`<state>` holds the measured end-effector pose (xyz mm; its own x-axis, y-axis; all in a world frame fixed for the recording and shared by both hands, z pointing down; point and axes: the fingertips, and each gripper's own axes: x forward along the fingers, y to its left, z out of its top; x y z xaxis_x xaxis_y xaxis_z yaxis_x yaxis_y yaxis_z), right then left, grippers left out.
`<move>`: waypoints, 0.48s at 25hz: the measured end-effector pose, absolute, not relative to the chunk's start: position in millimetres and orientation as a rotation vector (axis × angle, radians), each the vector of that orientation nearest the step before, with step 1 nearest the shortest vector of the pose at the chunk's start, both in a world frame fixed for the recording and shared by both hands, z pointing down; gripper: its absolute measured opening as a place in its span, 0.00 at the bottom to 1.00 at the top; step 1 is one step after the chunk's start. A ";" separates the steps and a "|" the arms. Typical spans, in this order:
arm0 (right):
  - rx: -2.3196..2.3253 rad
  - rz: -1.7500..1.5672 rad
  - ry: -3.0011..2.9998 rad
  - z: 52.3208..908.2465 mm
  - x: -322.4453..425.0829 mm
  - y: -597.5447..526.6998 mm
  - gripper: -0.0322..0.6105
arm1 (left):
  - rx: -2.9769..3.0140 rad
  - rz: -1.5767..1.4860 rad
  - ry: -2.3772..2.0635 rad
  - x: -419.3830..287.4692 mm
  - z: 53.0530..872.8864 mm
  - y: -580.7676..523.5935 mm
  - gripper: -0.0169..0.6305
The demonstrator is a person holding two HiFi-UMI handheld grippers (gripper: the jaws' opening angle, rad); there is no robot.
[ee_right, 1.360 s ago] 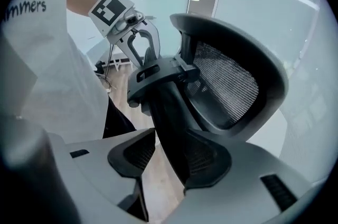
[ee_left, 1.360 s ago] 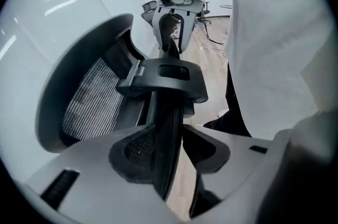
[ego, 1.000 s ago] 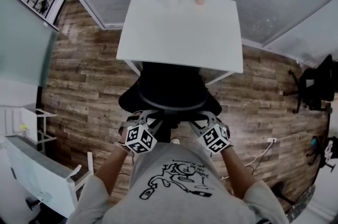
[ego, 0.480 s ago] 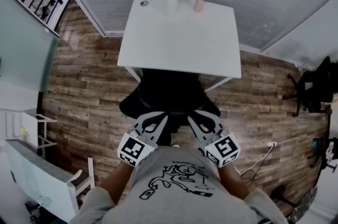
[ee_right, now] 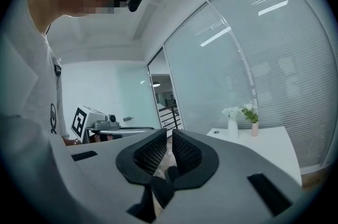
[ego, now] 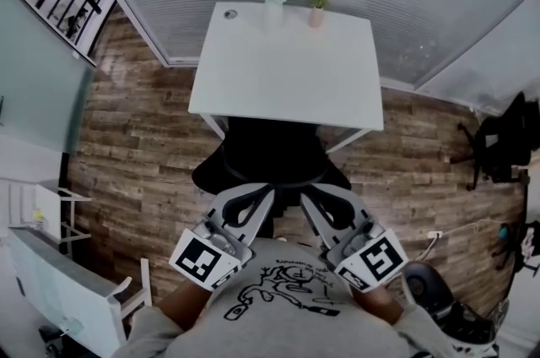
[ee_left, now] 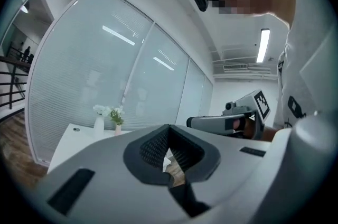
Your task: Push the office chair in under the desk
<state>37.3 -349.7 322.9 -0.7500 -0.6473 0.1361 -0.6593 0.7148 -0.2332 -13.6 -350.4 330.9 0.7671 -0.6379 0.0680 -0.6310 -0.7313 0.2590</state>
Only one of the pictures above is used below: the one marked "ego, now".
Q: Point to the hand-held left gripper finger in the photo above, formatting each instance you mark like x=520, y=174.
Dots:
x=219, y=206
x=263, y=213

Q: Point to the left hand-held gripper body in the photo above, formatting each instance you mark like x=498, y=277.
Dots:
x=198, y=259

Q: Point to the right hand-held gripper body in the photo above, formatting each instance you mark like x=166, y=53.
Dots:
x=379, y=259

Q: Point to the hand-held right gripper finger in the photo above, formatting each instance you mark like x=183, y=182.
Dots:
x=315, y=221
x=358, y=210

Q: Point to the black armrest office chair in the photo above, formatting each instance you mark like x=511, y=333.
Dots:
x=270, y=162

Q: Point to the person's right forearm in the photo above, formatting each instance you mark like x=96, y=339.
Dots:
x=377, y=303

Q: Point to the person's left forearm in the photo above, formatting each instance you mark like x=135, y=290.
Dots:
x=185, y=307

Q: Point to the black high-back swivel chair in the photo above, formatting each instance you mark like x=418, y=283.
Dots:
x=506, y=137

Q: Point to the white power strip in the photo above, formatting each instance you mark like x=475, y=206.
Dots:
x=434, y=234

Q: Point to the person's grey printed shirt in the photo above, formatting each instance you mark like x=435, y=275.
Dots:
x=287, y=335

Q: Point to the black tripod with blue device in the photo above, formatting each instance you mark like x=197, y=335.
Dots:
x=503, y=233

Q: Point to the white cloth-covered table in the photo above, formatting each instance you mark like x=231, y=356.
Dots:
x=63, y=293

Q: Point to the white desk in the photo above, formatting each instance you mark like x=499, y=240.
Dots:
x=287, y=73

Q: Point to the clear glass cup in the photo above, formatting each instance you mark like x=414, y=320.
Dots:
x=71, y=326

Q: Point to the patterned white cloth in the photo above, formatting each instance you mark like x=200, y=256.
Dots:
x=530, y=242

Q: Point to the small green-capped bottle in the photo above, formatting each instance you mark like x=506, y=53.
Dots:
x=39, y=215

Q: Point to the grey desk grommet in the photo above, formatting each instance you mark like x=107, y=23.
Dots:
x=230, y=14

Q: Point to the white vase with white flowers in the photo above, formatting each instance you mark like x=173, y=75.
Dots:
x=274, y=16

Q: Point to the frosted glass door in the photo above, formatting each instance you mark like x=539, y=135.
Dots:
x=38, y=86

